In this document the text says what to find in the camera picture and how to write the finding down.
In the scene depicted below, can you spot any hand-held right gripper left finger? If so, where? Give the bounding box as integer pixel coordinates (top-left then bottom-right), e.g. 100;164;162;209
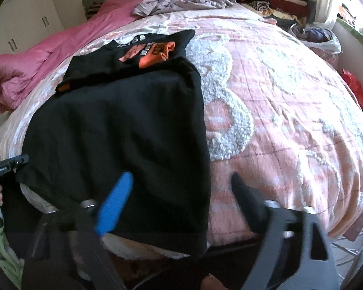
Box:
21;172;134;290

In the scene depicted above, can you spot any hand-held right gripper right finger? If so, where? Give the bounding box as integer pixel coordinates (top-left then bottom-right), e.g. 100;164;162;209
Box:
231;172;341;290

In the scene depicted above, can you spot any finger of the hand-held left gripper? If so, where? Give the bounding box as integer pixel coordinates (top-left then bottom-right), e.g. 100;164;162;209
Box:
14;154;30;168

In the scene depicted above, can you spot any black sweater with orange cuffs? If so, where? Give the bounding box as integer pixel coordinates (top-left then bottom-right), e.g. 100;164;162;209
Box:
16;29;213;259

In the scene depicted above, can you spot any person's left forearm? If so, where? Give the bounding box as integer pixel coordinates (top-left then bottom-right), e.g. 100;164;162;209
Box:
0;220;22;281

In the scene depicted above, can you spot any clear plastic bag of clothes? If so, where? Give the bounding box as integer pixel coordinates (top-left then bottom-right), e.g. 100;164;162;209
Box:
289;22;343;55

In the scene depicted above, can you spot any pile of lavender clothes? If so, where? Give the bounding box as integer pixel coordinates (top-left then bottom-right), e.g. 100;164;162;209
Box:
132;0;240;18

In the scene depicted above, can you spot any person's right hand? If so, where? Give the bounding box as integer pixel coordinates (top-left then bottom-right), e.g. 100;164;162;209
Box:
200;273;231;290

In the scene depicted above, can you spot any pink floral bed blanket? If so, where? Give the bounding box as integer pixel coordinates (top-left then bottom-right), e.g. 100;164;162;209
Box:
0;8;363;262

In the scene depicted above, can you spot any pink duvet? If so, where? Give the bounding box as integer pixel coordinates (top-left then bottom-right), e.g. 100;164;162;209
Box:
0;0;151;115

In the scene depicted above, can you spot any cream wardrobe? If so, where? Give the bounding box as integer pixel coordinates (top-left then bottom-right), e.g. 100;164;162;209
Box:
0;0;66;65

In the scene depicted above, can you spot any red plastic bag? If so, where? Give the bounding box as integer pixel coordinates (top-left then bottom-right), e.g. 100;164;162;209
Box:
341;69;363;110

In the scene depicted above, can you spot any green padded headboard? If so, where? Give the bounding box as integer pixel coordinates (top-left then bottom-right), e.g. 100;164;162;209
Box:
82;0;230;30

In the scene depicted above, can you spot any striped pillow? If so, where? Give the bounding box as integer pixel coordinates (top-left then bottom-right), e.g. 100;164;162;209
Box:
85;2;104;19

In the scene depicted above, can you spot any green windowsill cover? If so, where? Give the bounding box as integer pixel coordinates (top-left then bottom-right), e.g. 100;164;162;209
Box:
336;16;363;52

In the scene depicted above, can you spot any cream curtain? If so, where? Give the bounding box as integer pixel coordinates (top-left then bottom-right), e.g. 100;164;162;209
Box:
305;0;357;31

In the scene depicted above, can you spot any white wire rack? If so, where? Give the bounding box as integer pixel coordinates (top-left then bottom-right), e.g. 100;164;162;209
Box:
330;226;363;280

